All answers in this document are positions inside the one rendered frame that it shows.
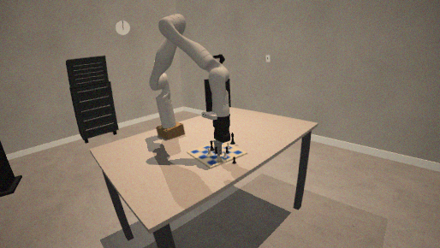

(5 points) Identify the blue and cream chessboard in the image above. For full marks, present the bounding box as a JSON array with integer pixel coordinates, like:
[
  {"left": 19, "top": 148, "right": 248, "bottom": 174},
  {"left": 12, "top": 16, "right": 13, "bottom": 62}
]
[{"left": 187, "top": 143, "right": 247, "bottom": 168}]

